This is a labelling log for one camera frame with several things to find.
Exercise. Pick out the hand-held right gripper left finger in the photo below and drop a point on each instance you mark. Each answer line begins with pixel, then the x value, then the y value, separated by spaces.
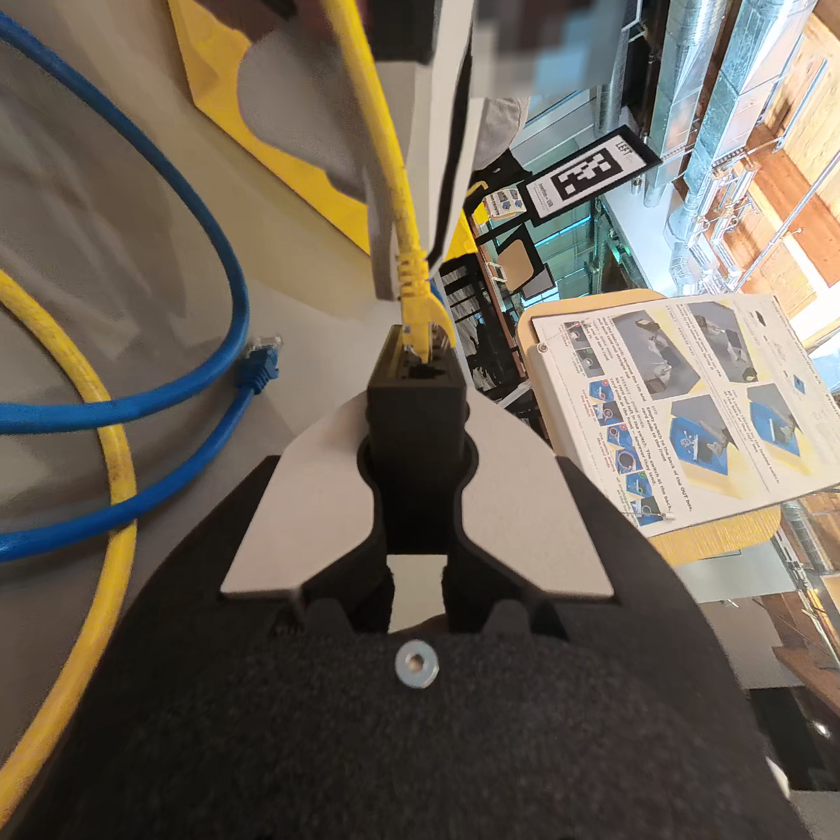
pixel 308 518

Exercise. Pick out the black-framed tag sign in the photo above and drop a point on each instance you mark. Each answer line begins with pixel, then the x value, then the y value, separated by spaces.
pixel 590 174

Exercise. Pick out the small printed instruction sheet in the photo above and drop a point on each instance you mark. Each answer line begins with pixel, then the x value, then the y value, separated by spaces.
pixel 505 203

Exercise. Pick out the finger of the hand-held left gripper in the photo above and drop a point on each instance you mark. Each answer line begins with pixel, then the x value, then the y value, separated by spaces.
pixel 439 131
pixel 302 105

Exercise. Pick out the black network switch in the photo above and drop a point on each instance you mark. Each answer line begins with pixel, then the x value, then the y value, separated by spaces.
pixel 417 459

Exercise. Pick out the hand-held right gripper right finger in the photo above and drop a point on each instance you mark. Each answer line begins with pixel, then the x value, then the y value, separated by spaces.
pixel 531 518

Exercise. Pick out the silver ventilation duct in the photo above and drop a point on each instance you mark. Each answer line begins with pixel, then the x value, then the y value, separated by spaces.
pixel 741 85
pixel 676 98

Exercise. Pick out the yellow plastic bin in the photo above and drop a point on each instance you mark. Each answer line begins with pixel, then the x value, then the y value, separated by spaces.
pixel 210 65

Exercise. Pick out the black-framed wooden chair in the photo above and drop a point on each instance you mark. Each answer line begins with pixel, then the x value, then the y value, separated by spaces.
pixel 518 259

